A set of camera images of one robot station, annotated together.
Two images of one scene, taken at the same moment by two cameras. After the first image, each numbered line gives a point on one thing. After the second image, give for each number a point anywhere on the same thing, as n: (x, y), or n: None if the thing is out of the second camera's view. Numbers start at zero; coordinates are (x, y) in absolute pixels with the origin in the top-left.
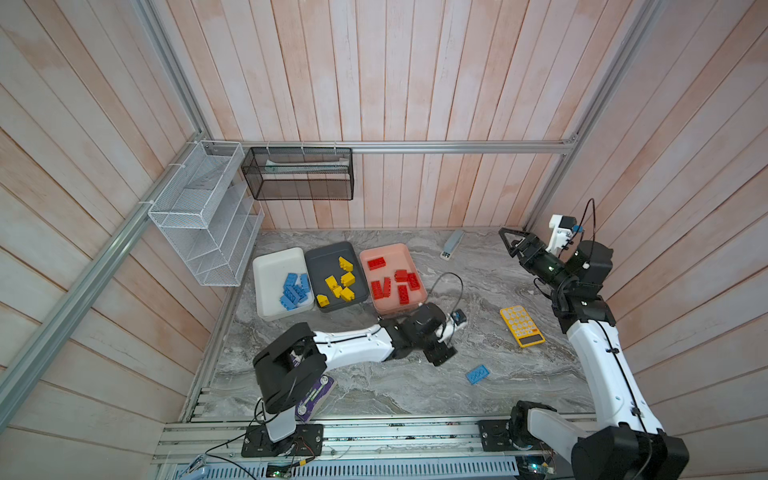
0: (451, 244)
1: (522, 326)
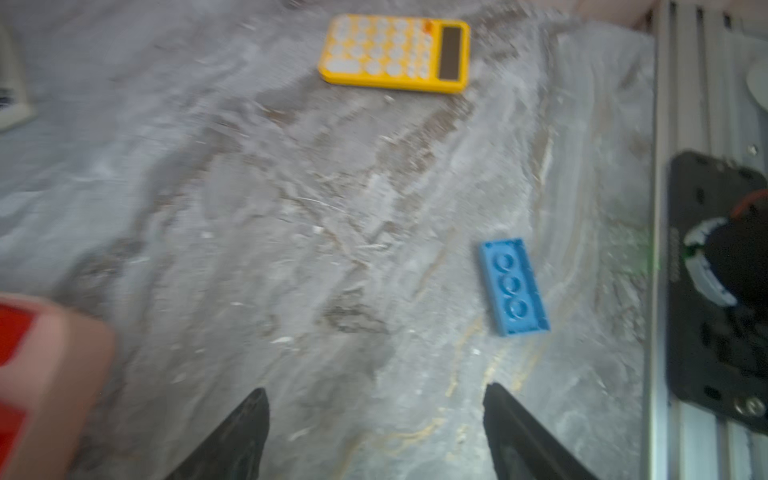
0: (15, 111)
1: (397, 52)
